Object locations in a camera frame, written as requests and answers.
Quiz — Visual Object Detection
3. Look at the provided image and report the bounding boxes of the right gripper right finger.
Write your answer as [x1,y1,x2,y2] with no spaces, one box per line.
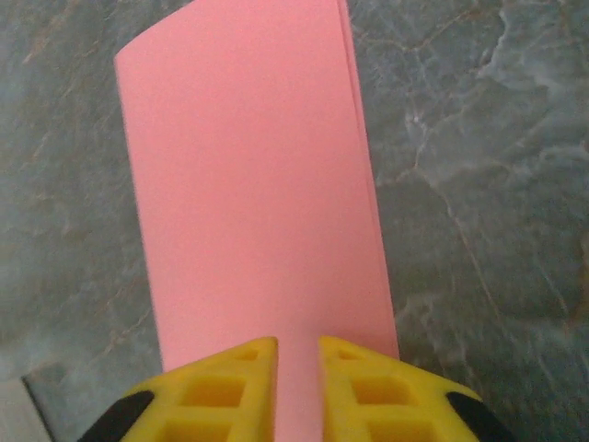
[318,334,507,442]

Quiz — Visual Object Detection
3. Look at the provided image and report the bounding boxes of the pink paper sheet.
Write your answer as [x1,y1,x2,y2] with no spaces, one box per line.
[113,0,400,442]

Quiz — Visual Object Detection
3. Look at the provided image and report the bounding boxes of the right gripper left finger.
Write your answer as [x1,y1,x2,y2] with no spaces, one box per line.
[80,335,280,442]

